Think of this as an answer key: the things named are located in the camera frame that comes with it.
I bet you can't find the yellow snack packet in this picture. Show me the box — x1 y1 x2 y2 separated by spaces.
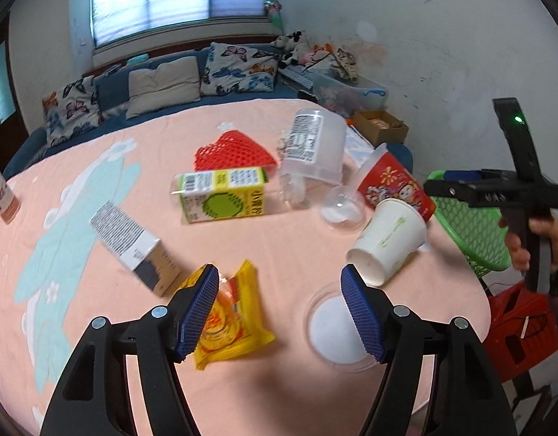
176 260 276 371

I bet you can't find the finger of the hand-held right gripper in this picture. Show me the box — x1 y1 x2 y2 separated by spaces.
423 179 478 208
442 170 485 183

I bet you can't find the blue sofa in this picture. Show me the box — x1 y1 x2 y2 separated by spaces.
1 43 413 178

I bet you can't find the red plastic stool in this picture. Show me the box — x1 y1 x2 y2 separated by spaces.
481 282 558 384

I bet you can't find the red instant noodle cup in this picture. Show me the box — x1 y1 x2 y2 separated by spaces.
355 143 438 223

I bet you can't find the pink plush toy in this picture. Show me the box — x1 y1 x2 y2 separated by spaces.
304 43 334 66

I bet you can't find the clear plastic jar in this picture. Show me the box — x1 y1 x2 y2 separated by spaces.
276 108 349 189

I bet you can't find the cardboard box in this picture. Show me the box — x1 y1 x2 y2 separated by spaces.
353 110 409 146

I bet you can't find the white and black box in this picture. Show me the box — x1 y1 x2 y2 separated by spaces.
89 201 182 298

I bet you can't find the green plastic basket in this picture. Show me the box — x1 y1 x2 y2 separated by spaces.
426 170 512 278

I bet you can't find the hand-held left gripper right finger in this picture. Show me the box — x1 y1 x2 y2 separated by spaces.
340 263 518 436

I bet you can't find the pink printed blanket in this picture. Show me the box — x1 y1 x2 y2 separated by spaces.
0 95 493 436

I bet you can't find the clear storage bin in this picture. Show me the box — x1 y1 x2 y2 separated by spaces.
306 73 389 116

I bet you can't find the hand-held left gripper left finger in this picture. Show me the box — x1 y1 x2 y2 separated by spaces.
40 263 220 436

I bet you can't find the person's right hand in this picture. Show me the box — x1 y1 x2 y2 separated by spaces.
498 213 558 282

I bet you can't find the white paper cup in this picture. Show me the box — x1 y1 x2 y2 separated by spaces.
345 197 429 288

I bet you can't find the large butterfly pillow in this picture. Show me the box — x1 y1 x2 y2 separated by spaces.
201 42 280 97

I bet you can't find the patterned cloth toy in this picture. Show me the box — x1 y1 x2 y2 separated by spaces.
333 48 357 80

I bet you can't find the clear round lid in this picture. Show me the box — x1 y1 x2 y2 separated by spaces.
303 282 382 371

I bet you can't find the red capped bottle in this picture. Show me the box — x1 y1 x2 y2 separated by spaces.
0 152 21 225

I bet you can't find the black and white plush toy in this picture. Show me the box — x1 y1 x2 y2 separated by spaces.
272 31 304 64

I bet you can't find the red foam net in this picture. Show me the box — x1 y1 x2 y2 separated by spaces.
193 129 278 173

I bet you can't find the yellow green carton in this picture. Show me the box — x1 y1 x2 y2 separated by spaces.
170 166 271 225

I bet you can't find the small butterfly pillow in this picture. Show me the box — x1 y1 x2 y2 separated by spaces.
41 75 102 148

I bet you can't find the pinwheel toy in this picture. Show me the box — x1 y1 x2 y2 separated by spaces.
263 0 286 28

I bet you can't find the beige pillow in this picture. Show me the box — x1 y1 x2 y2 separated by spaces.
127 57 202 120

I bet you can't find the dark wooden door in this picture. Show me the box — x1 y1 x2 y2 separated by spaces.
0 11 29 146

